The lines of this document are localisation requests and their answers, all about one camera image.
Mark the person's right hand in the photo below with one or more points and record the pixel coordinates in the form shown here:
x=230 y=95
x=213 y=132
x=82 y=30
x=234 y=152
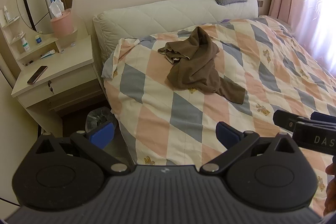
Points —
x=331 y=200

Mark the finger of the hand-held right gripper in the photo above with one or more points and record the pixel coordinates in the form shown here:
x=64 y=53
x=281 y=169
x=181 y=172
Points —
x=324 y=118
x=284 y=120

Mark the trash bin with plastic bag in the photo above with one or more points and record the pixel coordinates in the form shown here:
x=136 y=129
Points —
x=98 y=115

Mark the pink tissue box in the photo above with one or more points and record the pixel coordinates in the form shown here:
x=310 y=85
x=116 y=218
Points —
x=63 y=26

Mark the small dark cosmetic stick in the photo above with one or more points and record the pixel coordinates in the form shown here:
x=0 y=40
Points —
x=29 y=62

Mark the brown pants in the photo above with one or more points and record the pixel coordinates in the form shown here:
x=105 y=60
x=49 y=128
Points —
x=194 y=69

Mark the drawer keys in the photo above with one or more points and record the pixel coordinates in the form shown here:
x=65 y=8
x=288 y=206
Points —
x=50 y=87

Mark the wall outlet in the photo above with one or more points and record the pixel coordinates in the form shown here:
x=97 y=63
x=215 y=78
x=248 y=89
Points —
x=260 y=3

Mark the patchwork bear print quilt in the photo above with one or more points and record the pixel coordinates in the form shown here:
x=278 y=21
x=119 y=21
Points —
x=157 y=108

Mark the smartphone with pink case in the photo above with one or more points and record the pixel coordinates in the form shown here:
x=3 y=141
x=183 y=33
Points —
x=37 y=75

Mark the tall white bottle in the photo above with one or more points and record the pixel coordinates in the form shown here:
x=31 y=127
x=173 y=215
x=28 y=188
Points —
x=7 y=14

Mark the cream vanity table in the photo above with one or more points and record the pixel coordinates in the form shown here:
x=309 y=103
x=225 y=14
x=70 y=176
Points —
x=73 y=61

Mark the white bottle with green label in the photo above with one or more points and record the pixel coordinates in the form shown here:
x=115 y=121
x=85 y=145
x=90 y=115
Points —
x=25 y=45

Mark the white and blue tube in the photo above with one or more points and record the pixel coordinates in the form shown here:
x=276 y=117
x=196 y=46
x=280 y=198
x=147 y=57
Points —
x=47 y=54

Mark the white tissue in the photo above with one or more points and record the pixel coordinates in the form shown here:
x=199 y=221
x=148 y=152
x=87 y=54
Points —
x=56 y=7

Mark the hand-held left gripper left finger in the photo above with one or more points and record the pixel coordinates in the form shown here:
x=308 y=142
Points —
x=101 y=132

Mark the small jar with blue label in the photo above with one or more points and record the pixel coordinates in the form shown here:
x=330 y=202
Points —
x=38 y=40

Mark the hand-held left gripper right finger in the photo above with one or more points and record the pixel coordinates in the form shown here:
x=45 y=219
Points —
x=226 y=132

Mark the white quilted headboard cushion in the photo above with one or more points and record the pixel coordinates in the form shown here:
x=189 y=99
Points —
x=157 y=16

